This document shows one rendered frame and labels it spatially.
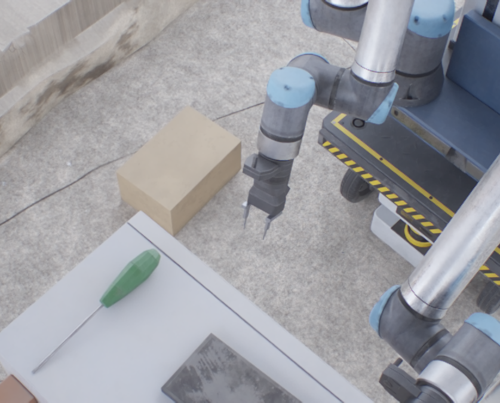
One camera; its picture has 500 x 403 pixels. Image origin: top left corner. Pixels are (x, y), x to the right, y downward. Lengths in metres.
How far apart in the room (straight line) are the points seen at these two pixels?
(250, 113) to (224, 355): 1.82
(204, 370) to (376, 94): 0.99
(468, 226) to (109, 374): 0.72
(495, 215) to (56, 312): 0.74
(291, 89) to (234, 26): 1.25
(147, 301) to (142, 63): 1.92
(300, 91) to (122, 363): 0.89
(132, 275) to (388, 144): 1.39
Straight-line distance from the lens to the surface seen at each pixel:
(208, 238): 2.42
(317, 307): 2.33
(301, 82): 1.69
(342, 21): 2.02
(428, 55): 2.05
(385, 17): 1.69
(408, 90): 2.12
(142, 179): 2.36
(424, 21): 1.97
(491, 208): 1.41
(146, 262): 0.93
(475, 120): 2.16
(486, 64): 2.12
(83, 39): 2.64
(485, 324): 1.43
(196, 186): 2.35
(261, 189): 1.81
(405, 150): 2.23
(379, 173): 2.17
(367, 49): 1.73
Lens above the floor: 2.09
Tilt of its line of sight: 58 degrees down
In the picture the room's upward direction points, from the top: 1 degrees clockwise
